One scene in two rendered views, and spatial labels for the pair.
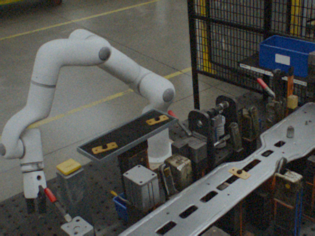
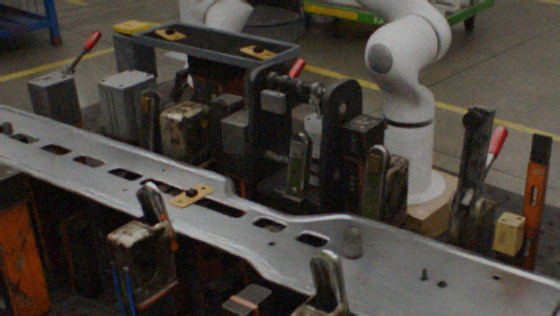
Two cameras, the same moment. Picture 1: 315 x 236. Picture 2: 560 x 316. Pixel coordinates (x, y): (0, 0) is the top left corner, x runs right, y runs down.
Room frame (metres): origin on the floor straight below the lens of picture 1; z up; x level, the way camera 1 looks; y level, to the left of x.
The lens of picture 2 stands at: (1.40, -1.31, 1.62)
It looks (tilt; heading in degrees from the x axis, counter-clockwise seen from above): 28 degrees down; 78
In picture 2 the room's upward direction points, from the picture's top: straight up
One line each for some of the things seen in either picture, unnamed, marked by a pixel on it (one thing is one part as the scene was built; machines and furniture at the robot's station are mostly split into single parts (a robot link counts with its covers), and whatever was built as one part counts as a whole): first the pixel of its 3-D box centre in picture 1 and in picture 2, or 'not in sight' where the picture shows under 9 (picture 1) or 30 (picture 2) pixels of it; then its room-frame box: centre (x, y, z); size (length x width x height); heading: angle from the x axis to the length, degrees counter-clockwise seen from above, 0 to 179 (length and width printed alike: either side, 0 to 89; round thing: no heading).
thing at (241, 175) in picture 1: (239, 172); (191, 193); (1.35, -0.13, 1.01); 0.08 x 0.04 x 0.01; 46
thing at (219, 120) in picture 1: (216, 154); (305, 192); (1.57, -0.05, 0.94); 0.18 x 0.13 x 0.49; 135
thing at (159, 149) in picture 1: (156, 136); (407, 153); (1.85, 0.23, 0.87); 0.19 x 0.19 x 0.18
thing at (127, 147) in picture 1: (129, 134); (215, 43); (1.42, 0.27, 1.16); 0.37 x 0.14 x 0.02; 135
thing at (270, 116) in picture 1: (274, 136); (465, 291); (1.80, -0.34, 0.88); 0.07 x 0.06 x 0.35; 45
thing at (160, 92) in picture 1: (157, 100); (402, 73); (1.83, 0.20, 1.09); 0.19 x 0.12 x 0.24; 41
